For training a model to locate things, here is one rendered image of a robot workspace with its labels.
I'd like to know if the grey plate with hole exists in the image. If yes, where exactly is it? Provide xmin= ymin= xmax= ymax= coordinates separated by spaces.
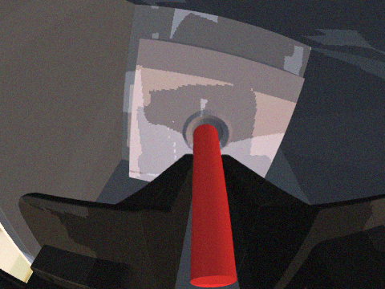
xmin=129 ymin=39 xmax=305 ymax=182

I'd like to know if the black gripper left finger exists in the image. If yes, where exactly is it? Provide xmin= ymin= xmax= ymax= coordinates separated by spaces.
xmin=18 ymin=154 xmax=193 ymax=289

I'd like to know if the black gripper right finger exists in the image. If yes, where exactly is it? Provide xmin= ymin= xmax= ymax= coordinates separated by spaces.
xmin=221 ymin=154 xmax=385 ymax=289

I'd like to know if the red peg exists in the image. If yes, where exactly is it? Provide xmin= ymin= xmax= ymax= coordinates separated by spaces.
xmin=189 ymin=124 xmax=237 ymax=288

